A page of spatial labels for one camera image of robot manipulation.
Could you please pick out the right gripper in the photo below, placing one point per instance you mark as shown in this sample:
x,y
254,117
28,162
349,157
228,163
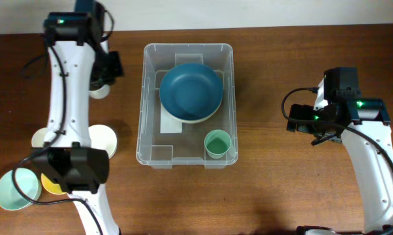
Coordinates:
x,y
305,127

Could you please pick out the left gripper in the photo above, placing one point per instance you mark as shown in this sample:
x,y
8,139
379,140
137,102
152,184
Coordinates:
x,y
99,82

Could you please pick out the grey cup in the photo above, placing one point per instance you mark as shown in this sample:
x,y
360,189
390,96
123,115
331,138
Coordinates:
x,y
100,93

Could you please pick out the dark blue plate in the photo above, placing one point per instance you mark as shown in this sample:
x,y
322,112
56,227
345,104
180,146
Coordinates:
x,y
191,91

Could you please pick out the mint green cup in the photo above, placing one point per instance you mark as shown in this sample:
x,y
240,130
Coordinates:
x,y
217,143

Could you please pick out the cream plate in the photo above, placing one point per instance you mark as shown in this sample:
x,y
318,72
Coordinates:
x,y
191,121

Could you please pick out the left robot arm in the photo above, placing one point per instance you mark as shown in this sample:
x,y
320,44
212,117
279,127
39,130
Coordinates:
x,y
80,63

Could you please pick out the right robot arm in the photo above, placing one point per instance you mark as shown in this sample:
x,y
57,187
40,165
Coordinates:
x,y
341,114

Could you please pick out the white bowl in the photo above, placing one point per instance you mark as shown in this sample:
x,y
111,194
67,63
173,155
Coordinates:
x,y
103,138

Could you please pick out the white label inside bin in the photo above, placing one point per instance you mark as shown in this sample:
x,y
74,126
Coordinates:
x,y
169,125

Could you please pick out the clear plastic storage bin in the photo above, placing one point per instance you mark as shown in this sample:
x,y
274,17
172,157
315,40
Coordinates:
x,y
186,148

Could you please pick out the cream cup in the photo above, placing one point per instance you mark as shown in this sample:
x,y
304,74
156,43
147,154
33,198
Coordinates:
x,y
37,140

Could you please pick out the yellow bowl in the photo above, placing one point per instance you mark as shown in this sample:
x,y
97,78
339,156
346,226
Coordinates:
x,y
53,188

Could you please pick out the mint green bowl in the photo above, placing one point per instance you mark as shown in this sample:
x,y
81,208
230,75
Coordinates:
x,y
29,184

